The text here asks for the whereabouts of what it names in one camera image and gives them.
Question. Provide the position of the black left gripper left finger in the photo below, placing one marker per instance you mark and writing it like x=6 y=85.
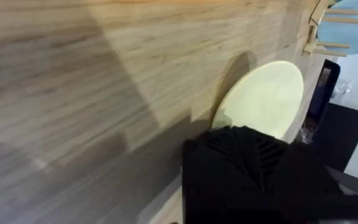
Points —
x=222 y=174

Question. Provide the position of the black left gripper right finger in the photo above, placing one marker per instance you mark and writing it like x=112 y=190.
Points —
x=294 y=174

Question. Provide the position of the pale yellow plate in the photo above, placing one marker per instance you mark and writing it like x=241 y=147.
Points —
x=266 y=99

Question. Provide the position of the wooden peg dish rack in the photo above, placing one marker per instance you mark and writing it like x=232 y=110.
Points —
x=319 y=31

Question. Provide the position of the black floor mat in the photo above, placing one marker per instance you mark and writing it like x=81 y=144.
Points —
x=342 y=137

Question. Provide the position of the black box device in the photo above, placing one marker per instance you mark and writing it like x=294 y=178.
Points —
x=323 y=90

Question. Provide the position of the light blue plate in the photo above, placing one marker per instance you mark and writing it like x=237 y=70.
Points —
x=350 y=29

